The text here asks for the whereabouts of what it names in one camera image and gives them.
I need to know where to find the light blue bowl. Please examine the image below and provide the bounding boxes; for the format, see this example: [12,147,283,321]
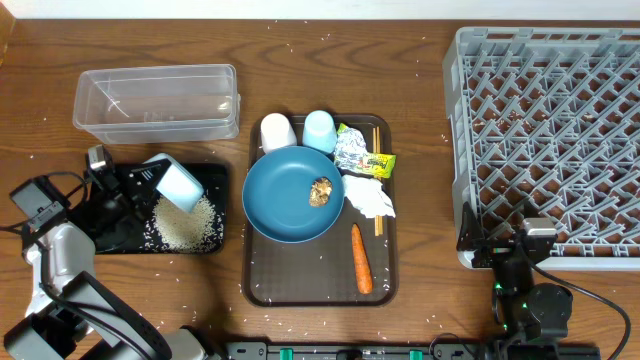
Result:
[145,153,204,213]

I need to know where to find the black waste tray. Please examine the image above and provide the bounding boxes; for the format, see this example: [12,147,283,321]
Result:
[96,163,228,254]

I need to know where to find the light blue plastic cup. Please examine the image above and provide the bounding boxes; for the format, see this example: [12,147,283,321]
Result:
[302,110,337,154]

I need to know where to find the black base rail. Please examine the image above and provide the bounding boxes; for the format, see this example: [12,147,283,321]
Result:
[225,341,601,360]

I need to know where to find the orange carrot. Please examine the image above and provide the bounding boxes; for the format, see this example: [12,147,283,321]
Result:
[351,224,373,295]

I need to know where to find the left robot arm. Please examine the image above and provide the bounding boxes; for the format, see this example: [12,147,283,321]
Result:
[4,156,225,359]

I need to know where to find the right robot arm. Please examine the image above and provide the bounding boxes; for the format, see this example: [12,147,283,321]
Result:
[456,204,573,359]

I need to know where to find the brown dried mushroom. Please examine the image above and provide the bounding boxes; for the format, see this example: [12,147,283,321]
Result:
[309,177,333,207]

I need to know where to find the pile of rice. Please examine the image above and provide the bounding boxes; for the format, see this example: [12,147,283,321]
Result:
[142,196,225,254]

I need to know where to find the grey dishwasher rack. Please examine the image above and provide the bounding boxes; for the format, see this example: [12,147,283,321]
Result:
[443,27,639,271]

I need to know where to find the crumpled white napkin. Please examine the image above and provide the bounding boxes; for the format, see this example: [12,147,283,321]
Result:
[342,175,396,218]

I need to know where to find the dark blue plate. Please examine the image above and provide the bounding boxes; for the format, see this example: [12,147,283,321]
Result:
[242,146,345,243]

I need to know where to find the crumpled aluminium foil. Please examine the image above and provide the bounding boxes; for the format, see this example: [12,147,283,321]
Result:
[333,123,367,172]

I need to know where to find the yellow green snack wrapper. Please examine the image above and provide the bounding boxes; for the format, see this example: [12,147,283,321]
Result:
[354,151,396,178]

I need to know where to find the white plastic cup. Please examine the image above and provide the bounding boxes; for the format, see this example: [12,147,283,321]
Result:
[260,113,297,153]

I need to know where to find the clear plastic bin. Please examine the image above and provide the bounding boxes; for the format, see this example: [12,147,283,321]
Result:
[72,64,240,144]

